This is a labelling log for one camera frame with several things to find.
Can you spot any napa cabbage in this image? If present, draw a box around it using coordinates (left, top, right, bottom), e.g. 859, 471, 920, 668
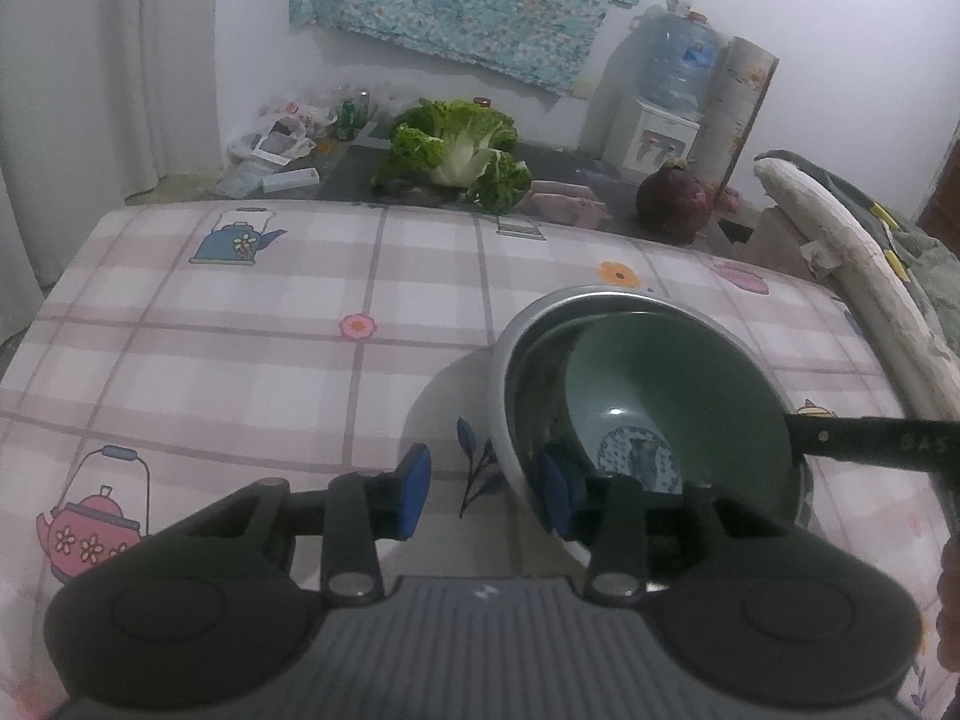
373, 97, 532, 215

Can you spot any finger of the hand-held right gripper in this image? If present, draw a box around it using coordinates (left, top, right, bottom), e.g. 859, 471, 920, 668
784, 411, 960, 475

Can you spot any grey bedding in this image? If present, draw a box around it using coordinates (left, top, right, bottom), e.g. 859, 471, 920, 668
780, 150, 960, 361

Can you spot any white water dispenser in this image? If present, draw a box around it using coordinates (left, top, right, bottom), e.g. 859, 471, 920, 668
606, 94, 702, 173

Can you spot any wide steel bowl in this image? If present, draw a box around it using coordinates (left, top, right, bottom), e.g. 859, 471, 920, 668
489, 285, 815, 593

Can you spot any blue water bottle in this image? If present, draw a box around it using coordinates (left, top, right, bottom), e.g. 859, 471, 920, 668
636, 7, 727, 121

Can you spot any floral wall cloth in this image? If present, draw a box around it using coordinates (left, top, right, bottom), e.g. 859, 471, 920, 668
289, 0, 657, 98

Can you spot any green ceramic bowl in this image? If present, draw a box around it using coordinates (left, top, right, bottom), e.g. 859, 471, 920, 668
564, 313, 797, 500

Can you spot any cardboard box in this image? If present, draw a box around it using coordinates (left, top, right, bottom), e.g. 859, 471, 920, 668
750, 206, 818, 278

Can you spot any small white box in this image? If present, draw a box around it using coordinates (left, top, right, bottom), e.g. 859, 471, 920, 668
262, 169, 320, 196

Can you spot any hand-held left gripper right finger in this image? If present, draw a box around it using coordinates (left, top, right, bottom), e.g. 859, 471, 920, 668
541, 450, 758, 599

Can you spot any red onion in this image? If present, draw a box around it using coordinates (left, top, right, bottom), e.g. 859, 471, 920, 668
636, 157, 712, 245

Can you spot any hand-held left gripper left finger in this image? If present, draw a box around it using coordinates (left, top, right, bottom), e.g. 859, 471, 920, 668
184, 444, 432, 602

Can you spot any person's right hand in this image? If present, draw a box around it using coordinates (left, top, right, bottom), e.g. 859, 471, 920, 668
934, 546, 960, 670

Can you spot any white plastic bag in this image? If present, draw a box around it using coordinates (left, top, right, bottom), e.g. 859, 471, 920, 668
229, 94, 338, 164

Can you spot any dark low table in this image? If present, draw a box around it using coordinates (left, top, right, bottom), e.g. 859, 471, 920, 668
315, 131, 758, 241

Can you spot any white curtain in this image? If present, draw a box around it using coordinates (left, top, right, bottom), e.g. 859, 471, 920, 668
0, 0, 226, 346

